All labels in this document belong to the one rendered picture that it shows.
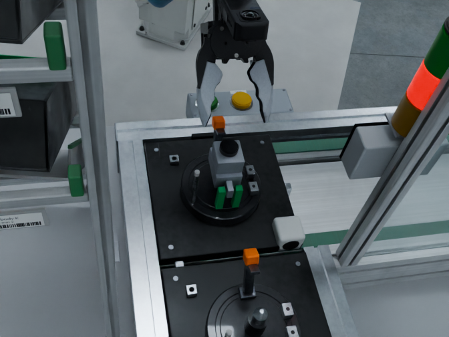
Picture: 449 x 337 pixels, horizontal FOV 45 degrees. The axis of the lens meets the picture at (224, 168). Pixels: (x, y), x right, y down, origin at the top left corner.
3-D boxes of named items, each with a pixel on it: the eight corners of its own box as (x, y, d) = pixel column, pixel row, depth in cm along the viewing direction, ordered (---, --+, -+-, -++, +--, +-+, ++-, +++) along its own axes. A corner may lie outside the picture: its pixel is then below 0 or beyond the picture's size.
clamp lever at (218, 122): (210, 154, 96) (212, 116, 92) (221, 153, 97) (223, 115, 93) (214, 164, 93) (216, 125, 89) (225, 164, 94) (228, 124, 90)
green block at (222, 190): (214, 203, 91) (217, 186, 87) (221, 202, 91) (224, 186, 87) (215, 209, 90) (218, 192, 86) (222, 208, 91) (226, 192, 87)
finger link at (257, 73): (272, 111, 86) (251, 56, 83) (285, 115, 80) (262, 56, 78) (255, 119, 86) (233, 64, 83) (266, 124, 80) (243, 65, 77)
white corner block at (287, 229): (268, 229, 94) (273, 216, 91) (293, 226, 95) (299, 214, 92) (275, 253, 91) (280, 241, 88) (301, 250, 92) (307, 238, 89)
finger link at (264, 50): (278, 80, 81) (257, 23, 78) (282, 81, 79) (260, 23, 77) (250, 93, 80) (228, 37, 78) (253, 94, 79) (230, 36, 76)
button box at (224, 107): (185, 112, 115) (187, 91, 110) (280, 107, 119) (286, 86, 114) (190, 138, 111) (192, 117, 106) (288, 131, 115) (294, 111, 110)
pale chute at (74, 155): (21, 149, 93) (21, 122, 92) (99, 154, 94) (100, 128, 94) (-42, 174, 65) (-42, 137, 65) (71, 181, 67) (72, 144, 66)
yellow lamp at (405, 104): (385, 111, 70) (399, 84, 66) (419, 109, 71) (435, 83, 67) (399, 142, 67) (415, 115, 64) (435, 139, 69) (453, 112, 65)
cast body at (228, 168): (208, 158, 92) (212, 130, 87) (232, 156, 93) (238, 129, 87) (216, 198, 87) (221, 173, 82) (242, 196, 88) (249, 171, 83)
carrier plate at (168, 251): (143, 148, 101) (143, 141, 99) (267, 140, 106) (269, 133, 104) (159, 265, 87) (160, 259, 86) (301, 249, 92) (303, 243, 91)
